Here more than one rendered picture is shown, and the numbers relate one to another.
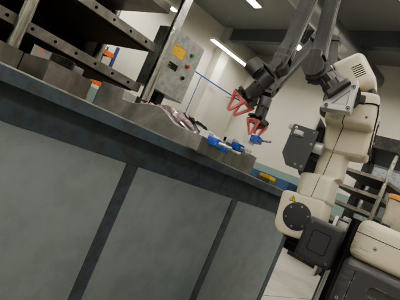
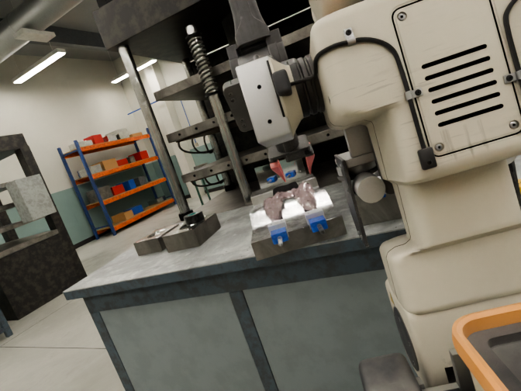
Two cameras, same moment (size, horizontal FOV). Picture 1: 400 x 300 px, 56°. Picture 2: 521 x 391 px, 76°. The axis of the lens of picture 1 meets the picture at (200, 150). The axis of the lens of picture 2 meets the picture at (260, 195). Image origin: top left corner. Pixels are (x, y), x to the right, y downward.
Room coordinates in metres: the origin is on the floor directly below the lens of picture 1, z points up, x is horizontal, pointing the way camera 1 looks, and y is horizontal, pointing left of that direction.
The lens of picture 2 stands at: (1.05, -0.85, 1.13)
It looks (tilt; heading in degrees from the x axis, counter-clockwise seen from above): 10 degrees down; 70
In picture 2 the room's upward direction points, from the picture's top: 18 degrees counter-clockwise
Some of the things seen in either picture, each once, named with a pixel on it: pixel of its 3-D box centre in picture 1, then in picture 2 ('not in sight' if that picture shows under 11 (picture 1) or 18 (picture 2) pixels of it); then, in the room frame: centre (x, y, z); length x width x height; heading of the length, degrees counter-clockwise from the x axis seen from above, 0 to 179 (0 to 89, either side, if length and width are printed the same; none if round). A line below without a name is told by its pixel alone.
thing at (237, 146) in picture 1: (238, 147); not in sight; (1.60, -0.15, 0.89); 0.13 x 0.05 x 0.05; 48
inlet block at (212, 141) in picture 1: (216, 142); (279, 237); (1.35, -0.04, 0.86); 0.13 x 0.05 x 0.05; 66
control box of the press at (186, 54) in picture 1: (138, 139); not in sight; (2.45, 0.40, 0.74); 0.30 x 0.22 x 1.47; 139
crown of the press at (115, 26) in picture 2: not in sight; (242, 25); (1.96, 1.07, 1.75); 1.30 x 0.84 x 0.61; 139
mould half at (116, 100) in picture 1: (162, 121); (289, 208); (1.50, 0.18, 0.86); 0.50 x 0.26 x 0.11; 66
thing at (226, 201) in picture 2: not in sight; (291, 185); (1.96, 1.07, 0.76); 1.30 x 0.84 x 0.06; 139
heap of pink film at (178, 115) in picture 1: (168, 112); (288, 196); (1.51, 0.18, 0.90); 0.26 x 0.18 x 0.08; 66
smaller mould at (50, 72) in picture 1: (53, 77); (193, 232); (1.21, 0.53, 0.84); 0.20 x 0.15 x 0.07; 49
